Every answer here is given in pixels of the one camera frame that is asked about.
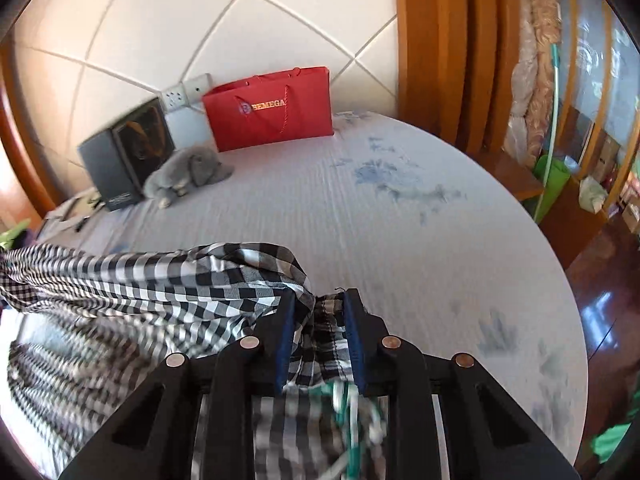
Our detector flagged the white wall socket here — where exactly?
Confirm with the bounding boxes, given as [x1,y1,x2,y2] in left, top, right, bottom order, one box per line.
[182,74,212,107]
[161,86,190,112]

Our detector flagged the wooden bedside table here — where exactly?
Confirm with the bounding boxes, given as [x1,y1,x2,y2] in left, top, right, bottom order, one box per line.
[480,150,608,271]

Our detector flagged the black cardboard box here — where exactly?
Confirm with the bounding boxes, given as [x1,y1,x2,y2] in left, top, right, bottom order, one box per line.
[76,97,177,212]

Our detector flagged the red paper gift bag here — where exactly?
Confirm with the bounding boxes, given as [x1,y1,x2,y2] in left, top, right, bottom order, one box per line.
[202,66,335,153]

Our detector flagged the lime green folded garment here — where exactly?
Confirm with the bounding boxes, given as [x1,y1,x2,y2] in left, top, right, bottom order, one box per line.
[0,225,28,251]

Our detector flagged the beige patterned curtain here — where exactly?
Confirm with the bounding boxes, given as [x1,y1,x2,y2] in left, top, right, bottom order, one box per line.
[502,0,566,156]

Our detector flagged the black white checked garment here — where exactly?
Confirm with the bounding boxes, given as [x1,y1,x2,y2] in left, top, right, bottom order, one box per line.
[0,242,391,480]

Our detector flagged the wooden display cabinet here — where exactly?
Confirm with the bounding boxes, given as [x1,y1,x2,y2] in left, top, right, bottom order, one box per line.
[560,0,640,241]

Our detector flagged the wooden headboard frame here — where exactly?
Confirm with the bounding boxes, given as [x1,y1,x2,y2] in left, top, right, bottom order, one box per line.
[0,0,523,221]

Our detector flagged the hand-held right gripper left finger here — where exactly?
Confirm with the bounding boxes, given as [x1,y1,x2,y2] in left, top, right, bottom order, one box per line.
[59,292,301,480]

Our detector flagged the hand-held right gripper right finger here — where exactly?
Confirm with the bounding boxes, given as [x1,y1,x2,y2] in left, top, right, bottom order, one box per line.
[342,288,581,480]

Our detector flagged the grey plush toy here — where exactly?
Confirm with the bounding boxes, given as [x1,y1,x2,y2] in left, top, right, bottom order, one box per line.
[142,145,235,209]

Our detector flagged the white padded headboard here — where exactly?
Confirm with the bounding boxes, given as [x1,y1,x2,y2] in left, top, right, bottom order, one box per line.
[10,0,401,211]

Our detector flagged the green cloth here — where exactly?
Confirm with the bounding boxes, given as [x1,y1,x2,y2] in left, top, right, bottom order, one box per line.
[590,422,633,463]

